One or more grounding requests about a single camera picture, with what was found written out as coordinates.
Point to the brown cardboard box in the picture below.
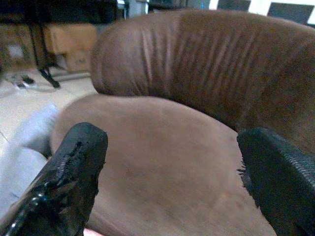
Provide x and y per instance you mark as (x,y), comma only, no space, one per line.
(71,45)
(16,46)

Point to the black metal table leg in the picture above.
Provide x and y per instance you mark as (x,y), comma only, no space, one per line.
(43,52)

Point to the white power strip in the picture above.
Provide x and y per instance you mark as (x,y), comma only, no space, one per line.
(28,83)

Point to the brown suede sofa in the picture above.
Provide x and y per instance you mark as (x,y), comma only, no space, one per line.
(187,103)

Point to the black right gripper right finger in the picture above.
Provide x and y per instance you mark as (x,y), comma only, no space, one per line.
(278,177)

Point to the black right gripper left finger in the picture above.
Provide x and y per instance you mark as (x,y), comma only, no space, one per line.
(66,182)

